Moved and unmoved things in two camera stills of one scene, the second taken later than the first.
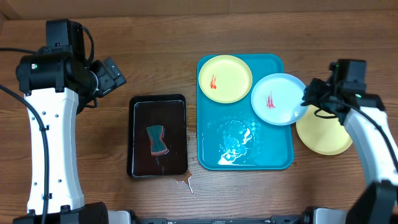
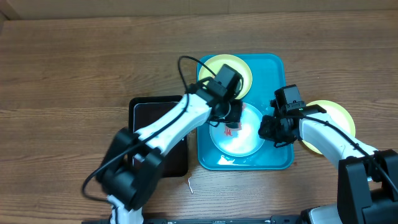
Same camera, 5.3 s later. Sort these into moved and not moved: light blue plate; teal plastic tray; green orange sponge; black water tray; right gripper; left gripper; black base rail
Moved: light blue plate; left gripper; green orange sponge; right gripper
Not moved: black base rail; teal plastic tray; black water tray
